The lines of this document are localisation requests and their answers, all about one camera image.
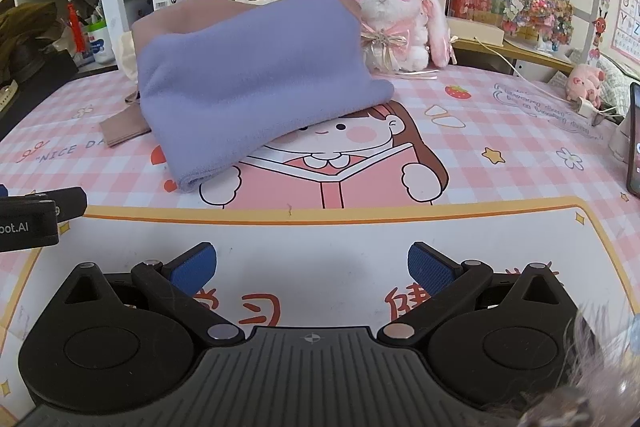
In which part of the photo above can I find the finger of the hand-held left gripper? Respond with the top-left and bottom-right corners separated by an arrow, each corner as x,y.
20,186 -> 87,225

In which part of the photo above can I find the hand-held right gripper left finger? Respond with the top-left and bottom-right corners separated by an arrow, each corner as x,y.
64,243 -> 247,349

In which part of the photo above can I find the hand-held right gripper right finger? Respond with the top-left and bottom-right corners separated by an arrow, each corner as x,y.
376,242 -> 568,350

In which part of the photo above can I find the purple and mauve sweater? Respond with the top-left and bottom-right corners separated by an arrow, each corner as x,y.
100,0 -> 396,195

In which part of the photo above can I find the olive brown clothes pile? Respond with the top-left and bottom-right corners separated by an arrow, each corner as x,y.
0,2 -> 76,82

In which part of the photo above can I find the white wristwatch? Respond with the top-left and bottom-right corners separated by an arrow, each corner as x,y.
0,79 -> 20,114

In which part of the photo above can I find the pink checked cartoon desk mat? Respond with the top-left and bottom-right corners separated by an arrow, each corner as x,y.
0,64 -> 640,427

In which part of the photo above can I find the white jar with green lid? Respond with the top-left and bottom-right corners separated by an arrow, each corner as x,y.
86,19 -> 115,65

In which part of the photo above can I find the red tassel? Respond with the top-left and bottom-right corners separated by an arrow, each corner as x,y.
60,0 -> 88,55

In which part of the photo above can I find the fuzzy pale cloth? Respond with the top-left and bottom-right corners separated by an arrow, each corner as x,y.
562,299 -> 640,427

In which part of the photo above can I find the white charger plug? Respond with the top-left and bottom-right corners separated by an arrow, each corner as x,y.
570,97 -> 608,128

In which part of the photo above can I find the black smartphone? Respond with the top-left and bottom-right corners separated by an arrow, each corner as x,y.
626,82 -> 640,198

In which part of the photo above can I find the pink pig plush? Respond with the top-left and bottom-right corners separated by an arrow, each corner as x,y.
565,62 -> 608,105

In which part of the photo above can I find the white plush rabbit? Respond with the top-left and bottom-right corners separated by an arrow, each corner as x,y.
332,0 -> 458,75

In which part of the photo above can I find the colourful bead ornament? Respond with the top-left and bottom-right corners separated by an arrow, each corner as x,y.
502,0 -> 576,52

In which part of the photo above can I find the white charging cable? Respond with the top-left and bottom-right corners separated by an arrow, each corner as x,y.
472,34 -> 576,108

